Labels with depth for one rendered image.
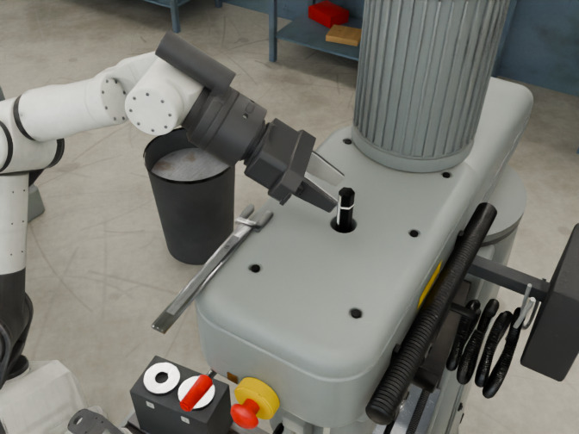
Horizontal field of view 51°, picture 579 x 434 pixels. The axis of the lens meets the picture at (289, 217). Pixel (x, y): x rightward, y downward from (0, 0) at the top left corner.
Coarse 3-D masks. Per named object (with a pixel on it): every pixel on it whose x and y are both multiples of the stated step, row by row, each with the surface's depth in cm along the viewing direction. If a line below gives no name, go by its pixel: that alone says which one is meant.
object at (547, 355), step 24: (576, 240) 108; (576, 264) 104; (552, 288) 100; (576, 288) 100; (552, 312) 102; (576, 312) 99; (552, 336) 105; (576, 336) 102; (528, 360) 111; (552, 360) 108
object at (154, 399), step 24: (168, 360) 159; (144, 384) 153; (168, 384) 152; (192, 384) 152; (216, 384) 154; (144, 408) 155; (168, 408) 149; (216, 408) 150; (168, 432) 158; (192, 432) 152; (216, 432) 155
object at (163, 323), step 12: (240, 216) 86; (264, 216) 86; (240, 228) 84; (252, 228) 84; (228, 240) 82; (240, 240) 82; (216, 252) 81; (228, 252) 81; (204, 264) 79; (216, 264) 79; (204, 276) 77; (192, 288) 76; (180, 300) 74; (192, 300) 75; (168, 312) 73; (180, 312) 73; (156, 324) 72; (168, 324) 72
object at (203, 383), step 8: (200, 376) 88; (208, 376) 88; (200, 384) 87; (208, 384) 88; (192, 392) 86; (200, 392) 87; (184, 400) 85; (192, 400) 86; (184, 408) 85; (192, 408) 86
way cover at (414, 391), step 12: (408, 396) 161; (432, 396) 158; (408, 408) 162; (432, 408) 159; (396, 420) 164; (408, 420) 162; (420, 420) 161; (372, 432) 166; (396, 432) 164; (420, 432) 161
